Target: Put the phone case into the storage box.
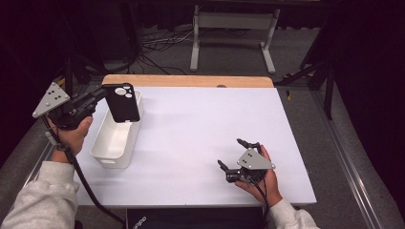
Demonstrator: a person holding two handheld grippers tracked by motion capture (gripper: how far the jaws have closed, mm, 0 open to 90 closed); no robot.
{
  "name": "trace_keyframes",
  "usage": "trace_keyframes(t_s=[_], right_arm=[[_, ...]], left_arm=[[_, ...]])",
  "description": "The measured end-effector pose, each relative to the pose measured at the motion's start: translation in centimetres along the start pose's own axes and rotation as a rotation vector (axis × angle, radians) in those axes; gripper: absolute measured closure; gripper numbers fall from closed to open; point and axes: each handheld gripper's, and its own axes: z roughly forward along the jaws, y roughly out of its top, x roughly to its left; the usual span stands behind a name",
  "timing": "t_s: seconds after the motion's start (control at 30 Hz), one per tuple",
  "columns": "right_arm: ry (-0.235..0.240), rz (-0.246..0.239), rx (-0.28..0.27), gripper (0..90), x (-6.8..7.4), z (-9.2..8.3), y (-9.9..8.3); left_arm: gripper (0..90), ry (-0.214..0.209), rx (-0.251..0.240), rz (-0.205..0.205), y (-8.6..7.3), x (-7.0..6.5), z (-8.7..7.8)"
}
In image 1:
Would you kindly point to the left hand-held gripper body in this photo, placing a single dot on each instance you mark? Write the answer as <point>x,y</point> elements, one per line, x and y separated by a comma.
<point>52,100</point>

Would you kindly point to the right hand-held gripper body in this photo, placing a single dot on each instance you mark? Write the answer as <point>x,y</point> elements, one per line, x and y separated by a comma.
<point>253,161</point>

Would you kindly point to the black phone case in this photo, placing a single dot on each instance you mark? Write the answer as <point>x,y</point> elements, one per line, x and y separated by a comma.
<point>122,106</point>

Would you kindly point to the white plastic storage bin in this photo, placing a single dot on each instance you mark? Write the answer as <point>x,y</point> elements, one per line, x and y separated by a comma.
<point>111,143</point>

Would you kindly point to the person's right hand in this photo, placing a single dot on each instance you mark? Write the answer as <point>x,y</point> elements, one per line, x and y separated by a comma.
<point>270,187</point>

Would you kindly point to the person's left hand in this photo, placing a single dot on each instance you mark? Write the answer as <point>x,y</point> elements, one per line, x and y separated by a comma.
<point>73,140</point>

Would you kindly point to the yellow and black floor tape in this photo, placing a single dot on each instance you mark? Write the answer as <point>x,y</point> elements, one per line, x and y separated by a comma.
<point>59,83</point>

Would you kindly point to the black stand legs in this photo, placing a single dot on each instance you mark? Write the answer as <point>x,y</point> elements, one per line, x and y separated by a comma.
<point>68,76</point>
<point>328,92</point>

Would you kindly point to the white table board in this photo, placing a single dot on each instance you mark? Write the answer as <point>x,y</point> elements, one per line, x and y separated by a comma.
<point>197,140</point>

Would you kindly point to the black box with white print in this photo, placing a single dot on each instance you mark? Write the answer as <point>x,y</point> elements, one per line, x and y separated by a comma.
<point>197,218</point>

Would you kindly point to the wooden table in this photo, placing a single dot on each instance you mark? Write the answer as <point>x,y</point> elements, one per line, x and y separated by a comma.
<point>184,80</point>

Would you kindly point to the white metal stand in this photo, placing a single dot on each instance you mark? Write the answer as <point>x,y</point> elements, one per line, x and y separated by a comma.
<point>235,20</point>

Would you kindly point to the aluminium floor rail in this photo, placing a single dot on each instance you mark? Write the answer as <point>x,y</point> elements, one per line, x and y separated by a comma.
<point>38,162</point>
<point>347,159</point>

